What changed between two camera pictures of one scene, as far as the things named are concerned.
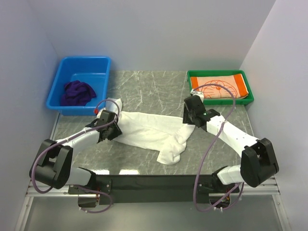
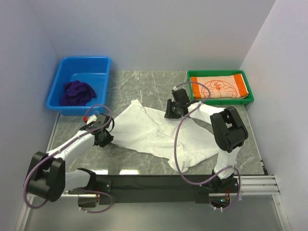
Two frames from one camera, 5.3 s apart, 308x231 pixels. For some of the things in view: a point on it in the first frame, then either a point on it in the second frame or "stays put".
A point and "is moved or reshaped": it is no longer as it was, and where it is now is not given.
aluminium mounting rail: x=272 y=188 stays put
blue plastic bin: x=81 y=83 stays put
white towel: x=165 y=135 is moved or reshaped
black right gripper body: x=187 y=117 -> x=173 y=111
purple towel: x=77 y=93 stays put
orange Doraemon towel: x=236 y=83 stays put
